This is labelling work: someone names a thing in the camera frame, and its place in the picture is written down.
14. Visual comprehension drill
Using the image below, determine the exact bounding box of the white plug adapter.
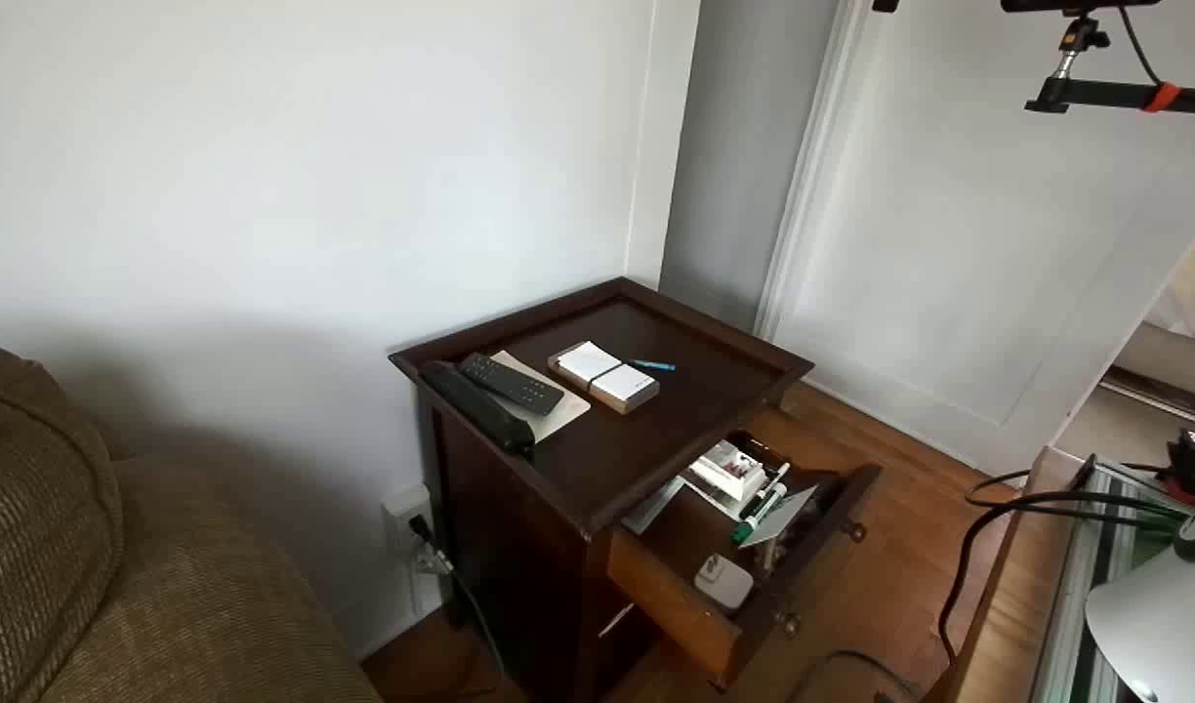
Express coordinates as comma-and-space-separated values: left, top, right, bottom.
415, 541, 461, 580

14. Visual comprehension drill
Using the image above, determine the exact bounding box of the beige paper pad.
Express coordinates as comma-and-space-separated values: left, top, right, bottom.
489, 346, 594, 445

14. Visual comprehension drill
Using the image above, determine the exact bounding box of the brown fabric sofa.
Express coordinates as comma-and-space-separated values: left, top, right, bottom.
0, 339, 388, 703

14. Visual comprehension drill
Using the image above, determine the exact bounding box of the black camera boom bar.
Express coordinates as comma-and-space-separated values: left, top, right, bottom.
1024, 74, 1195, 117

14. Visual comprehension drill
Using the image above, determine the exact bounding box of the dark wooden drawer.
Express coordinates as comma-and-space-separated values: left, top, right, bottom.
605, 424, 885, 692

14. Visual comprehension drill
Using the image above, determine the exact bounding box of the small black webcam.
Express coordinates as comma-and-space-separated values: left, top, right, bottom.
1162, 424, 1195, 499

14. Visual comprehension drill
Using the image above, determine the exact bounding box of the short black remote control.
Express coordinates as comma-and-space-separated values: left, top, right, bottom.
454, 351, 566, 421

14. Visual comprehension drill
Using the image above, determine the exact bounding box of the black mounted camera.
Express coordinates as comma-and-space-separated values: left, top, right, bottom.
1001, 0, 1162, 15

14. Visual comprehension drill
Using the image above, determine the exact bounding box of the black tripod head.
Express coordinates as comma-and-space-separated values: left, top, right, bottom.
1056, 12, 1114, 87

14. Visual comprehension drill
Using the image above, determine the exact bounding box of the thick black cable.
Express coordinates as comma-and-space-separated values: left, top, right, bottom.
938, 463, 1195, 661

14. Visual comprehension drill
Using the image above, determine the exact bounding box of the white wall outlet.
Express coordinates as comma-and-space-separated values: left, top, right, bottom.
381, 481, 449, 616

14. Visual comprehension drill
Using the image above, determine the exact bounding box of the small white square device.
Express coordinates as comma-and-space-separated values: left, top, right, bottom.
690, 549, 759, 611

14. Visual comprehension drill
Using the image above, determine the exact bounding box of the plain white notepad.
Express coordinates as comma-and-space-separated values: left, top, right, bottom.
543, 339, 626, 389

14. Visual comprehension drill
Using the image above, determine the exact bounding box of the dark wooden nightstand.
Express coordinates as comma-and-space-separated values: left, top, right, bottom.
388, 271, 885, 703

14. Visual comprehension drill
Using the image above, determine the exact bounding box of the white box with red print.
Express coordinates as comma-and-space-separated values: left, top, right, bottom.
687, 438, 765, 505

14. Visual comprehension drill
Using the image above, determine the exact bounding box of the aluminium frame rail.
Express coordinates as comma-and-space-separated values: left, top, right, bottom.
1028, 450, 1195, 703

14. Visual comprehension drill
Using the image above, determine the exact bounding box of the long black remote control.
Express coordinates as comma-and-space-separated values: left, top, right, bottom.
418, 357, 539, 462

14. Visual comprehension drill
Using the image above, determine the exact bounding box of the green card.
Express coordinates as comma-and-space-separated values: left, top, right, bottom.
729, 481, 824, 549

